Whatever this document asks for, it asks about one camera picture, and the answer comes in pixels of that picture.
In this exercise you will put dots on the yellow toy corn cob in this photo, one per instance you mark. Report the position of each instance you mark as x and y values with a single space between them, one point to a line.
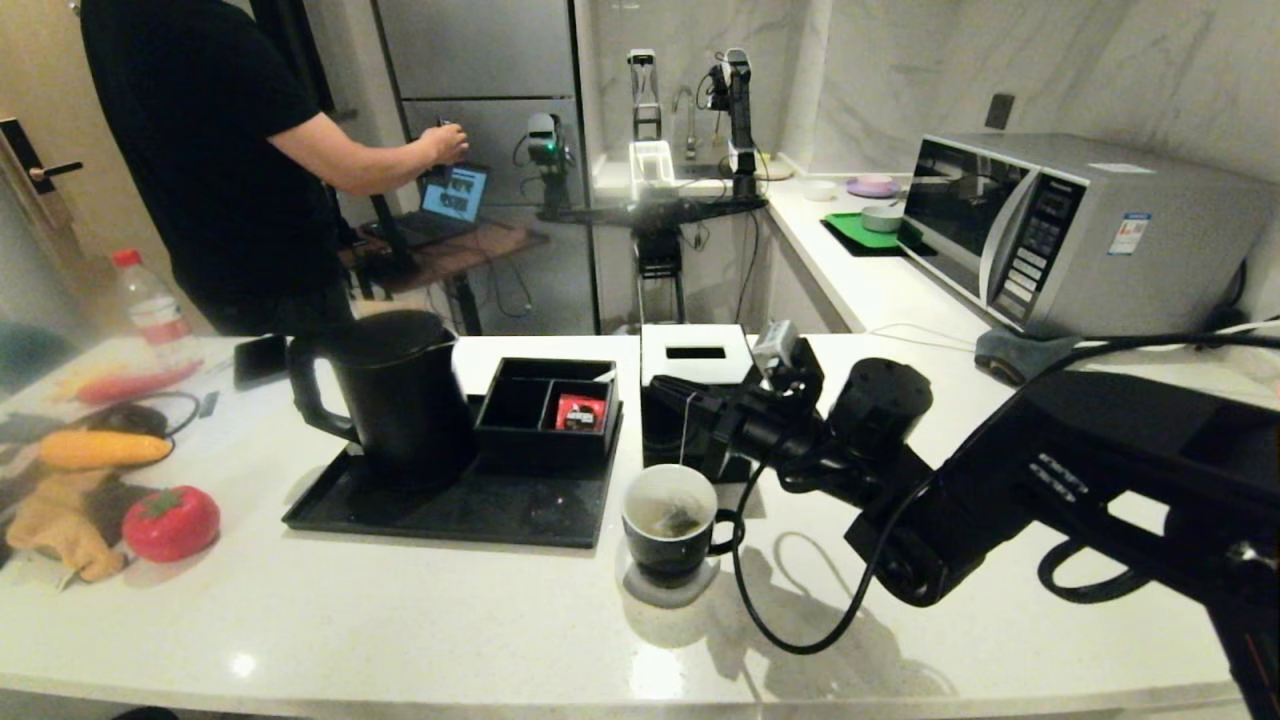
100 450

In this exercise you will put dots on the black rectangular serving tray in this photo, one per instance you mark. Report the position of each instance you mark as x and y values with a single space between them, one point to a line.
450 518

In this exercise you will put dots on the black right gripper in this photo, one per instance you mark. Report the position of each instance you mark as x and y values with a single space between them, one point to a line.
785 410

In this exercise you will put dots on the red sachet packet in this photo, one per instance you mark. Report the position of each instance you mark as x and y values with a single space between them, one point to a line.
580 412

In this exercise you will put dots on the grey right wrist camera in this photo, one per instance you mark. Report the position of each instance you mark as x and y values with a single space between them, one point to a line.
778 345

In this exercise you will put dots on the black compartment organizer box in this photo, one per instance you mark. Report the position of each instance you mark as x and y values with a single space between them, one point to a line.
510 410

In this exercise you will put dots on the white dish rack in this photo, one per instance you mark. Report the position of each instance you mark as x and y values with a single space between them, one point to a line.
650 168

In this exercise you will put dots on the white round coaster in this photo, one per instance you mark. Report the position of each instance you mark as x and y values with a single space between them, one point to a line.
692 597

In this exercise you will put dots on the chrome kitchen faucet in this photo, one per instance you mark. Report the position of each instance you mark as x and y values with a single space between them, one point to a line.
685 120

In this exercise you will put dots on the grey bowl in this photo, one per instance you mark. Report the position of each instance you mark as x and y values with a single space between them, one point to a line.
880 218

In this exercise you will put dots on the grey steel refrigerator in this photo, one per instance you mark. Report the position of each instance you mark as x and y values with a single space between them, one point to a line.
500 50

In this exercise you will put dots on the open laptop blue screen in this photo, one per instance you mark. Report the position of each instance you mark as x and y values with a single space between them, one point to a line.
455 195

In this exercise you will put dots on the clear bottle red cap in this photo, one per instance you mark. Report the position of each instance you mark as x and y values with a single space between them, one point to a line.
150 305

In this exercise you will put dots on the tall black metal stand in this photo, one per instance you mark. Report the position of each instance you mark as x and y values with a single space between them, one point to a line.
645 88

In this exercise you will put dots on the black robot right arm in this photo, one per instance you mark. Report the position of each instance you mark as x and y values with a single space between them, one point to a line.
1100 470

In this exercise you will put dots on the red toy tomato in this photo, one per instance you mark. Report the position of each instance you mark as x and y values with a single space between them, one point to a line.
170 523

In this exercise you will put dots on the black wall outlet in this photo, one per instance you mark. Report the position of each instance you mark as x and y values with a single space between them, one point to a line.
997 110

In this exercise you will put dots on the black electric kettle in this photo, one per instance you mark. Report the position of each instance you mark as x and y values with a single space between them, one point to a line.
400 400

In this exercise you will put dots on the small grey flat card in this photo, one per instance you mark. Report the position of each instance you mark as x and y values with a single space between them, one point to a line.
207 403

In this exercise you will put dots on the black smartphone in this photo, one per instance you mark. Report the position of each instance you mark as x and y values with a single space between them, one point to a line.
258 360

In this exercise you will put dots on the black teleoperation platform stand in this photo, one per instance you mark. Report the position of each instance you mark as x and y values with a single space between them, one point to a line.
660 253

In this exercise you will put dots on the red toy chili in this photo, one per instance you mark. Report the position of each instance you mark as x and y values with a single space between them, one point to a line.
135 385

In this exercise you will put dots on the beige wooden door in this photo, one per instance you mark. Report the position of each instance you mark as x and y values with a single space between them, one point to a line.
40 90

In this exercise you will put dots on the small white bowl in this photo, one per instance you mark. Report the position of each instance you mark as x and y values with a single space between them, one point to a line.
818 188

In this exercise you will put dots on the dark grey folded cloth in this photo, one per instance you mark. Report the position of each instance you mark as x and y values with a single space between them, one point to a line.
1015 352

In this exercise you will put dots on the black mug white inside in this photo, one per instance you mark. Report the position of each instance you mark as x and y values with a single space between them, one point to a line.
668 560

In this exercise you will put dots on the person in black shirt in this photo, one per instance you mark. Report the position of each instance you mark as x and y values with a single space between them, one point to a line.
210 150

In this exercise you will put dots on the black tissue box white lid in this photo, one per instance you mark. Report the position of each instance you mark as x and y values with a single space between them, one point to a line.
690 345

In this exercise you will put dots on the grey tea bag teal tag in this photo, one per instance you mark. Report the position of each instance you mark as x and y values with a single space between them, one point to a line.
675 520

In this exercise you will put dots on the silver microwave oven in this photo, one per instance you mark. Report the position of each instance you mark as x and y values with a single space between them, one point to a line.
1150 255

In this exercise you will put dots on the green tray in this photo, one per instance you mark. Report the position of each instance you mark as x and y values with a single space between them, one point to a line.
850 230

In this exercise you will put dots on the purple plate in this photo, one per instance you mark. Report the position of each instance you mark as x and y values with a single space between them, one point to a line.
872 185

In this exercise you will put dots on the brown wooden stool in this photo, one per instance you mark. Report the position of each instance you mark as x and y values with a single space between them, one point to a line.
470 250

